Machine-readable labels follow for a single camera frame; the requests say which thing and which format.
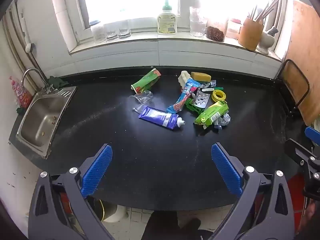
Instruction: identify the tall clear glass jar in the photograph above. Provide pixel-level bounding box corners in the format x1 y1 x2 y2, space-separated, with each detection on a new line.
189 6 208 37

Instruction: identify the pink soap bottle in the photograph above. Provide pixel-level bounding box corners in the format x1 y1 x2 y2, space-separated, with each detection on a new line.
9 76 33 109

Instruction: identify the blue pink snack wrapper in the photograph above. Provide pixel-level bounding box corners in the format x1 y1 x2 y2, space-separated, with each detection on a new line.
166 78 201 114

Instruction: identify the crushed clear plastic cup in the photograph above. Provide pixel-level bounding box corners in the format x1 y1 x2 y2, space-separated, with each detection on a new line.
129 90 154 113

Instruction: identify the wooden cutting board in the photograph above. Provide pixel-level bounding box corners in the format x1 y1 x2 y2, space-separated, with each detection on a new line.
285 0 320 125

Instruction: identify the yellow sponge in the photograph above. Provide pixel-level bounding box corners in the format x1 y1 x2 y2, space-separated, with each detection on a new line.
190 71 212 82

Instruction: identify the jar with red lid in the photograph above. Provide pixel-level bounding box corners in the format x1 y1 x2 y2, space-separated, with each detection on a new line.
226 18 242 40

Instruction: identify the bundle of wooden chopsticks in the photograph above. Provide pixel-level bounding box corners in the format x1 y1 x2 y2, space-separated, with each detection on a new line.
247 0 280 22

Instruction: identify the black wire rack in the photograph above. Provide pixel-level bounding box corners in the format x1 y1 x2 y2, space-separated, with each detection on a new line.
276 59 310 117

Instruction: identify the wooden utensil holder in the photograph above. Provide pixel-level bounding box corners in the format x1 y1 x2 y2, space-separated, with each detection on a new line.
237 17 264 51

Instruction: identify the white bottle with green cap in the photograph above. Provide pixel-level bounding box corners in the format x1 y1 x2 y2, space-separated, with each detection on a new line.
157 0 178 35

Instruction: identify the crumpled foil wrapper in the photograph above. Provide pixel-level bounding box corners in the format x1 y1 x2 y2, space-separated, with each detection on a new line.
212 112 231 129

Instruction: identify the small silver wrapper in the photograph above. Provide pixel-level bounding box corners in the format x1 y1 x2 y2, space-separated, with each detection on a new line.
200 79 217 89

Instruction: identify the white plastic piece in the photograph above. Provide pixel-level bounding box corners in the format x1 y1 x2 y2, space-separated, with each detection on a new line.
177 70 193 87

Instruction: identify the red bin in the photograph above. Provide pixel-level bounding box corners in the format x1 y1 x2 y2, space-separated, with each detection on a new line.
286 172 313 233

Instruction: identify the jar with red contents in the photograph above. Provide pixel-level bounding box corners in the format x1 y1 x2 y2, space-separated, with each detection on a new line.
206 15 228 42

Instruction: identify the stainless steel sink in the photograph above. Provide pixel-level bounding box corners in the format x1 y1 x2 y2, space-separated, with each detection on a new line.
15 86 77 159

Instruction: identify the person's leg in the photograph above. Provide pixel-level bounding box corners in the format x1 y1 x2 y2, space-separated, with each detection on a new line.
141 210 202 240

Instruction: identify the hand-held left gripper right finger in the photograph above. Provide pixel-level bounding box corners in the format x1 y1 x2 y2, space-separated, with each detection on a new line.
211 142 295 240

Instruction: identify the silver blister pack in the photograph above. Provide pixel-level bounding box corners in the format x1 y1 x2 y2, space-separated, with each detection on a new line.
194 87 210 109

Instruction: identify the chrome faucet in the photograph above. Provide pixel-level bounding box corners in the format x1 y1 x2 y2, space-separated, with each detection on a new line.
21 68 54 93

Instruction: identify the green wipes packet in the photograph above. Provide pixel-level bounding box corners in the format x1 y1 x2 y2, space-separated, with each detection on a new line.
194 100 229 126

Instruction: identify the yellow tape roll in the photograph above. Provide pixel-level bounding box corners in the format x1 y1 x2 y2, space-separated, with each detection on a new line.
211 89 227 103

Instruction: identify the green cloth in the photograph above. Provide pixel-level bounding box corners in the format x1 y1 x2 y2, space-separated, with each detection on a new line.
47 76 69 88

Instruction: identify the clear drinking glass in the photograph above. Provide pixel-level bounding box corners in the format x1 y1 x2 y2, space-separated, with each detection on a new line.
104 22 119 41
117 20 132 39

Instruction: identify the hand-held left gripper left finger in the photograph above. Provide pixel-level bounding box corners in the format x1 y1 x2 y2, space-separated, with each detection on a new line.
28 144 113 240

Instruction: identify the white mortar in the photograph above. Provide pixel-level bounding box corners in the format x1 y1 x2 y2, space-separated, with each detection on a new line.
256 31 274 55

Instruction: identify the blue toothpaste tube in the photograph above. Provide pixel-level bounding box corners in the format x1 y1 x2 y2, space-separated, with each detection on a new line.
138 106 186 130

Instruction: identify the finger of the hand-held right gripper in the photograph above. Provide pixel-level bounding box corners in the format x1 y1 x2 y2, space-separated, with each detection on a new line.
304 126 320 147
284 139 320 178

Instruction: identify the green toy car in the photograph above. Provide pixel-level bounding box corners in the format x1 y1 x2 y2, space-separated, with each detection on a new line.
184 97 204 115

